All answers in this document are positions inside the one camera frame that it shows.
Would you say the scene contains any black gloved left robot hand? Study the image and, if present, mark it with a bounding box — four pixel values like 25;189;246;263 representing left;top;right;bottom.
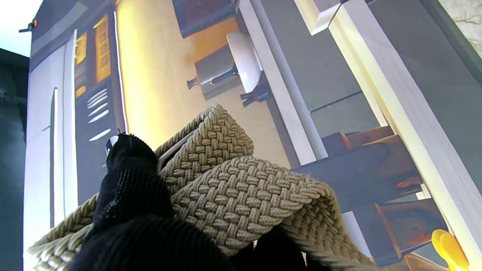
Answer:
70;134;332;271

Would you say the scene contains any beige woven belt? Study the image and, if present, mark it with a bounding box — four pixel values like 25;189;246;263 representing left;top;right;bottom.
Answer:
28;104;377;271

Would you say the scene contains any dark lidded pot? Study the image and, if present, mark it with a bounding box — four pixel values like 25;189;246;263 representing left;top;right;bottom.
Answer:
187;44;243;100

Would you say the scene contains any small black ornament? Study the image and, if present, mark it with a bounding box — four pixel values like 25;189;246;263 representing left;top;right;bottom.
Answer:
241;90;272;108

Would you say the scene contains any white speckled bowl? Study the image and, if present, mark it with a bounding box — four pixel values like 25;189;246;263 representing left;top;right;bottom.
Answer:
226;32;263;94

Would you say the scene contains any dark range hood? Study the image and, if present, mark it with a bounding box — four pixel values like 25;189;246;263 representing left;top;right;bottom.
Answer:
172;0;239;38

